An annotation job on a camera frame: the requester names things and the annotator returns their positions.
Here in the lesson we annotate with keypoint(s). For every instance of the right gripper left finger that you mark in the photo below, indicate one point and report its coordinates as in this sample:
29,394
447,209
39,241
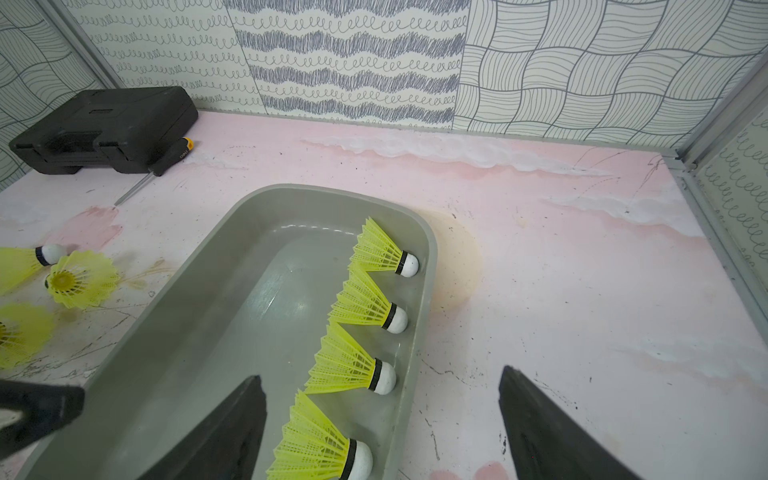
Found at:
225,444

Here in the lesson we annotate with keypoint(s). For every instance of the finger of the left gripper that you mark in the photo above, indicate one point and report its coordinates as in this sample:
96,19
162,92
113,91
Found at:
43,409

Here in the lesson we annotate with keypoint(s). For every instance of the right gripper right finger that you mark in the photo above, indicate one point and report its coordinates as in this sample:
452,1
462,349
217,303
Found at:
544,442

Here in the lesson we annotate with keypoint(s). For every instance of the yellow shuttlecock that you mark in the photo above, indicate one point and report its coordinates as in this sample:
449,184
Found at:
20,264
25,330
362,302
312,447
82,279
375,251
342,364

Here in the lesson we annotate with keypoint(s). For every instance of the grey plastic storage box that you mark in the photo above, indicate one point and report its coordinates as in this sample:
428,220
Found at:
252,299

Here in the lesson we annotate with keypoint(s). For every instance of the black plastic tool case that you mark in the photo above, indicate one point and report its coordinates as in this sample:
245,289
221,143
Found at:
127,130

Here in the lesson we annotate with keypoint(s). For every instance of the black handled screwdriver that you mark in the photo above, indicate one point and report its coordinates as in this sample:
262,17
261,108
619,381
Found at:
173,155

